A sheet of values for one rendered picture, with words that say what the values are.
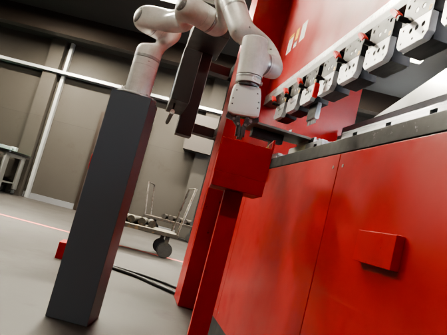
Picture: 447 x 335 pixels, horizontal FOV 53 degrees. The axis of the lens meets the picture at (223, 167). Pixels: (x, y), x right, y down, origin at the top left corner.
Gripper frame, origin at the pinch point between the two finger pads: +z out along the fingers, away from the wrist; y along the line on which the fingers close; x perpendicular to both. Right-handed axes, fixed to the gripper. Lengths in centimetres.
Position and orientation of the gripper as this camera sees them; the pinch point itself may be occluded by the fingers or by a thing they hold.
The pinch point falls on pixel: (239, 132)
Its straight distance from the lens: 142.7
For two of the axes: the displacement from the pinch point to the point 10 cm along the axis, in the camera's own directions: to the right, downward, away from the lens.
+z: -1.7, 9.8, -1.1
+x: 0.7, -1.0, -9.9
